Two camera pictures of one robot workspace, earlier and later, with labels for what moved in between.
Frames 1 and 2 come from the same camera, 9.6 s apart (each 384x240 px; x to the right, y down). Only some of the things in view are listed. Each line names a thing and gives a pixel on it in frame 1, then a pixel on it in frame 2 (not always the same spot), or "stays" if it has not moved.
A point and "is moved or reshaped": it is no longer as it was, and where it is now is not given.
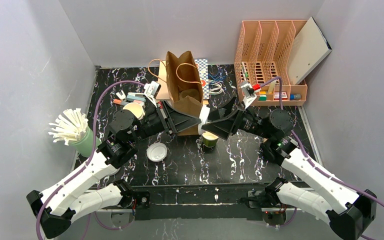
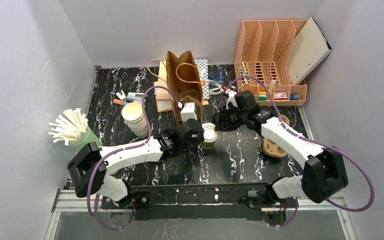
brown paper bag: (185, 87) stays
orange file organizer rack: (264, 51) stays
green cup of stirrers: (72, 128) stays
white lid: (156, 152) is moved or reshaped
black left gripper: (165, 117) -> (196, 133)
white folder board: (310, 48) stays
